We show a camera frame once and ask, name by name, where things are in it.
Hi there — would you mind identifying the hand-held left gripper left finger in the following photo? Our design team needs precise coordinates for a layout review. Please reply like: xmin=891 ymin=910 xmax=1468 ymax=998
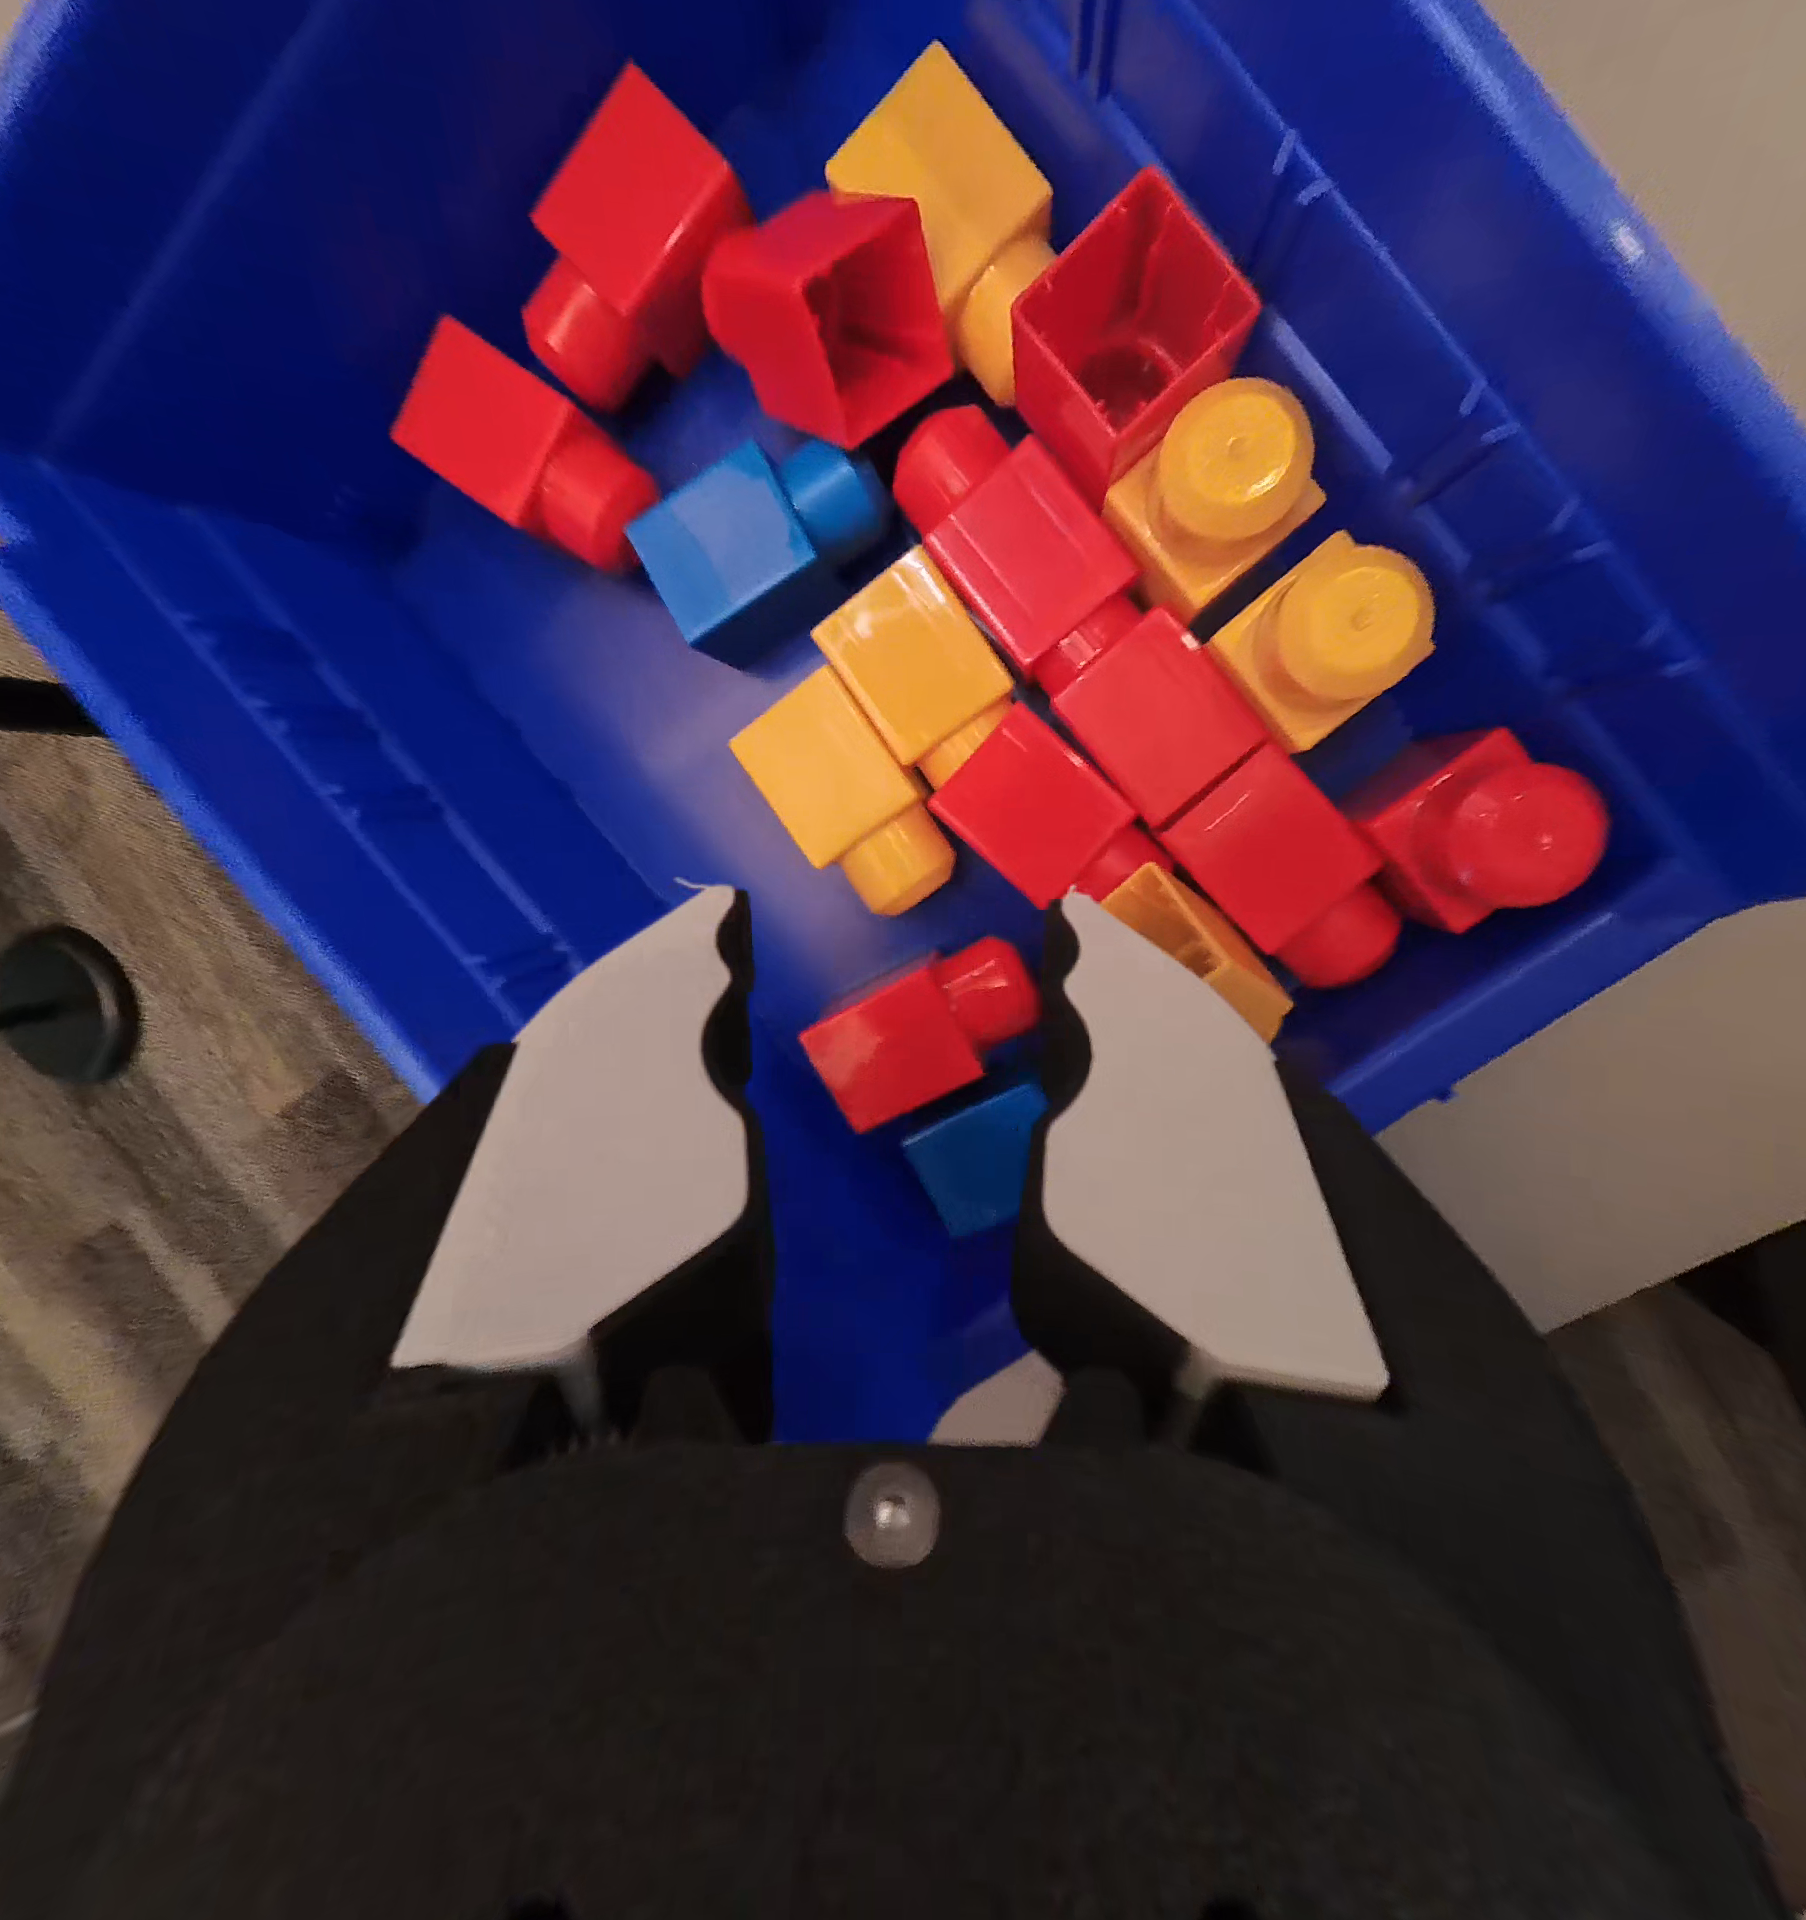
xmin=389 ymin=886 xmax=773 ymax=1427

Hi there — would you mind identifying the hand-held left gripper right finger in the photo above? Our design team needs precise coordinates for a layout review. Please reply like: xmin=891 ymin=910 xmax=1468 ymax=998
xmin=1009 ymin=896 xmax=1390 ymax=1443

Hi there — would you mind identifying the pile of colourful toy blocks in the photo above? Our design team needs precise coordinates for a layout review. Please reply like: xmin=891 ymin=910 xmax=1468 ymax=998
xmin=389 ymin=38 xmax=1609 ymax=1243

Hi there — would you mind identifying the blue plastic bin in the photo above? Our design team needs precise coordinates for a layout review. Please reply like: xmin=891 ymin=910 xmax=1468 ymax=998
xmin=0 ymin=0 xmax=1806 ymax=1449

